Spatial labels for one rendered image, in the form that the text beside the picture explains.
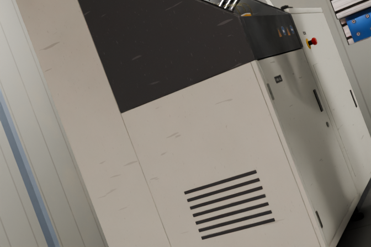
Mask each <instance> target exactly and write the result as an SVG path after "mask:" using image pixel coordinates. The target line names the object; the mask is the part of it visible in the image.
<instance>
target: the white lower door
mask: <svg viewBox="0 0 371 247"><path fill-rule="evenodd" d="M258 63H259V66H260V68H261V71H262V74H263V76H264V79H265V81H266V84H267V87H268V90H269V92H270V95H271V97H272V100H273V102H274V106H275V108H276V111H277V113H278V116H279V118H280V121H281V123H282V126H283V129H284V132H285V134H286V137H287V139H288V142H289V145H290V147H291V150H292V152H293V155H294V158H295V161H296V163H297V166H298V168H299V171H300V174H301V177H302V179H303V182H304V184H305V187H306V190H307V192H308V194H309V197H310V200H311V203H312V206H313V208H314V210H315V213H316V216H317V218H318V221H319V224H320V226H321V229H322V232H323V234H324V237H325V239H326V242H327V245H329V244H330V242H331V240H332V238H333V236H334V234H335V232H336V230H337V229H338V227H339V225H340V223H341V222H342V220H343V218H344V216H345V214H346V212H347V210H348V209H349V207H350V205H351V203H352V201H353V199H354V197H355V195H356V194H357V190H356V188H355V185H354V183H353V180H352V178H351V175H350V173H349V170H348V167H347V164H346V162H345V159H344V157H343V154H342V151H341V149H340V146H339V144H338V141H337V138H336V135H335V133H334V130H333V128H332V125H331V122H330V119H329V117H328V114H327V112H326V109H325V106H324V104H323V102H322V99H321V96H320V93H319V90H318V88H317V86H316V83H315V80H314V78H313V75H312V73H311V70H310V67H309V64H308V62H307V59H306V57H305V54H304V51H303V49H299V50H295V51H291V52H287V53H284V54H281V55H277V56H273V57H269V58H265V59H262V60H258Z"/></svg>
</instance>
